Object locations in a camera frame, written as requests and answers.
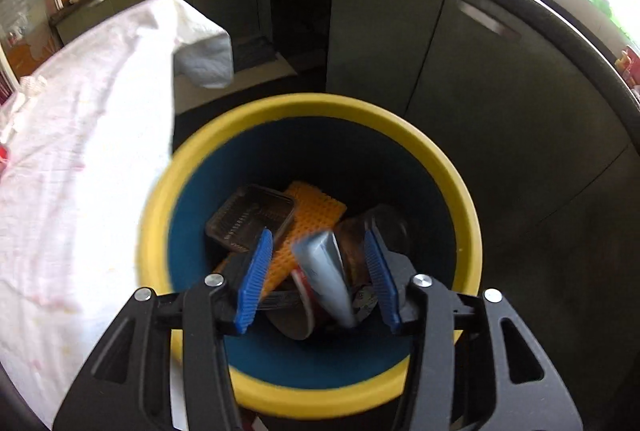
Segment paper instant noodle cup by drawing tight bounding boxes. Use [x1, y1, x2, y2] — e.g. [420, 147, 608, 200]
[265, 205, 416, 342]

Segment green plastic container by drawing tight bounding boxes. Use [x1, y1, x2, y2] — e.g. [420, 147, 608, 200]
[592, 0, 626, 28]

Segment orange bristle mat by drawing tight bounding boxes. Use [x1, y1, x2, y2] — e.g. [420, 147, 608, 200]
[215, 181, 348, 298]

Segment white milk carton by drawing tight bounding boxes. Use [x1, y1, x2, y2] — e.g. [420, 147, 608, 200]
[291, 231, 359, 331]

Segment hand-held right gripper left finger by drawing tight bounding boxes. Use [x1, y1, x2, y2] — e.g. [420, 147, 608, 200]
[52, 227, 275, 431]

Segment yellow rimmed blue bin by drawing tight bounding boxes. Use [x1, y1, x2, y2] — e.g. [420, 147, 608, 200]
[137, 93, 483, 413]

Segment black kitchen countertop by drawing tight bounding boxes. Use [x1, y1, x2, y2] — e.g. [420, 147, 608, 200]
[50, 0, 640, 122]

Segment white dotted tablecloth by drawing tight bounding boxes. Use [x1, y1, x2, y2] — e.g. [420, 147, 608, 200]
[0, 0, 236, 428]

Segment black plastic tray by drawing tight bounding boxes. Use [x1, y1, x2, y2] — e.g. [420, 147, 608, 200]
[206, 185, 296, 253]

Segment green lower kitchen cabinets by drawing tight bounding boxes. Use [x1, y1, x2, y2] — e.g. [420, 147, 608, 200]
[54, 0, 632, 242]

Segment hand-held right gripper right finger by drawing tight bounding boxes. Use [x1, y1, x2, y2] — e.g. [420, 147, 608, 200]
[363, 230, 583, 431]

